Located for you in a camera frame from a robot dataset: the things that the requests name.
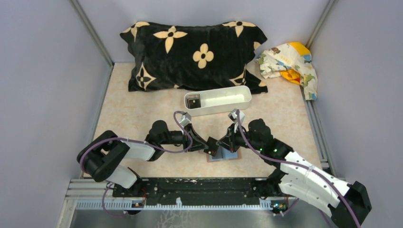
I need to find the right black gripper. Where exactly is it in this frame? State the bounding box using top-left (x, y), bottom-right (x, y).
top-left (216, 122), bottom-right (262, 153)

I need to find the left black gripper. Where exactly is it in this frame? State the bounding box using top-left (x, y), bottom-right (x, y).
top-left (160, 123), bottom-right (209, 152)

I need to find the brown leather card holder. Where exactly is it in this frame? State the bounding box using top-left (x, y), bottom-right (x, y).
top-left (207, 147), bottom-right (241, 162)

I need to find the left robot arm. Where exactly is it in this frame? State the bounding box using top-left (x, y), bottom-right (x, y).
top-left (77, 120), bottom-right (218, 197)

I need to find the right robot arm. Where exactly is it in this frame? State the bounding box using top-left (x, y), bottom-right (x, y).
top-left (217, 119), bottom-right (372, 228)

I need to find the stack of cards in bin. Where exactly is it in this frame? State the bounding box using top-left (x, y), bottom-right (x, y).
top-left (185, 94), bottom-right (201, 109)

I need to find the white oblong plastic bin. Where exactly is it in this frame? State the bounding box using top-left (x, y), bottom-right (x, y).
top-left (184, 85), bottom-right (252, 117)

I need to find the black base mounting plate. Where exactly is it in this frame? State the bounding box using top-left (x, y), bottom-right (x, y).
top-left (112, 178), bottom-right (286, 206)

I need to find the black floral pillow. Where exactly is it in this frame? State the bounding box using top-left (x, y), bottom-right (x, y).
top-left (120, 20), bottom-right (268, 94)

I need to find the cartoon print cloth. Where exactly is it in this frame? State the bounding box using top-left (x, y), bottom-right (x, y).
top-left (256, 42), bottom-right (318, 101)

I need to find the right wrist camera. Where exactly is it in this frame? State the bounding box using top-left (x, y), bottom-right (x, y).
top-left (228, 109), bottom-right (245, 124)

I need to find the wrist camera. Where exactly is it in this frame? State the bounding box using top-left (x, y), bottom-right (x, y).
top-left (228, 109), bottom-right (245, 124)
top-left (179, 113), bottom-right (192, 128)

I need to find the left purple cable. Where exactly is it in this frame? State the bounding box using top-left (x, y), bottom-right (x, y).
top-left (79, 111), bottom-right (193, 177)

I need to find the purple cable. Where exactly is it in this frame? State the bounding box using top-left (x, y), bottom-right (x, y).
top-left (235, 109), bottom-right (361, 228)
top-left (79, 111), bottom-right (193, 177)

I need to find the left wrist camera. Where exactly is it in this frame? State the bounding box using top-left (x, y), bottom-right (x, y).
top-left (179, 113), bottom-right (192, 128)

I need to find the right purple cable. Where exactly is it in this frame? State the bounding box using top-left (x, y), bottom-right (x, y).
top-left (235, 109), bottom-right (361, 228)

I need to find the aluminium frame rail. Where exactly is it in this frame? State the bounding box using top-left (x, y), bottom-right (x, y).
top-left (64, 178), bottom-right (350, 211)

